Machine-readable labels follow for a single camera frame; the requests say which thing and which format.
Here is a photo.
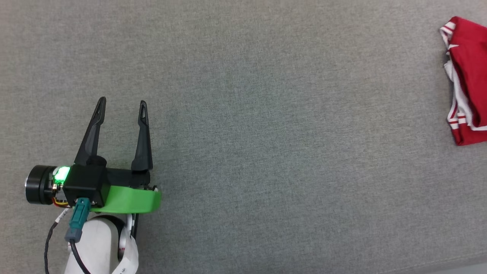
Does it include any white paper label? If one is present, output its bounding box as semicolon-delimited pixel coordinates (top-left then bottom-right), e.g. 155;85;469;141
111;215;140;274

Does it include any thin black cable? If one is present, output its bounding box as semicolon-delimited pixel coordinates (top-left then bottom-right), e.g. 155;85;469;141
44;221;63;274

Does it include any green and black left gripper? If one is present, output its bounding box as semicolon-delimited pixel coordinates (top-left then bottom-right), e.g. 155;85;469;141
25;97;162;213

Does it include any black cable with teal plug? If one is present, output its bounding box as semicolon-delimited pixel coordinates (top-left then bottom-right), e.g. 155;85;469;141
64;197;92;274

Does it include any red and white garment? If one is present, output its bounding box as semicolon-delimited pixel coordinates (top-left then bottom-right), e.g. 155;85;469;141
439;16;487;147

